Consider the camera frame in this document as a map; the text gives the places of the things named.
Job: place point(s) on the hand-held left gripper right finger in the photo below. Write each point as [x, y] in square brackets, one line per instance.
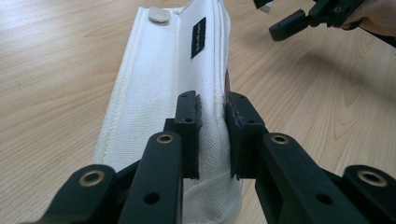
[289, 183]

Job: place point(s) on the white fabric pencil case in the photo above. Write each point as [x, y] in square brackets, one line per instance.
[152, 77]

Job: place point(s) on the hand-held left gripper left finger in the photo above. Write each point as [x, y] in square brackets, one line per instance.
[155, 180]

